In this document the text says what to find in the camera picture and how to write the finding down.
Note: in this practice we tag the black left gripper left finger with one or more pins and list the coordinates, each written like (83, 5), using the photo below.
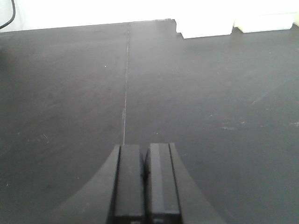
(114, 195)

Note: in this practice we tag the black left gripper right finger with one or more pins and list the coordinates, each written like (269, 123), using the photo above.
(172, 197)

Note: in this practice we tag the white block on table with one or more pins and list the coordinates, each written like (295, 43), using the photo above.
(204, 27)

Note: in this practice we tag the cream block on table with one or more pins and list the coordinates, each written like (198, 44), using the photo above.
(264, 22)

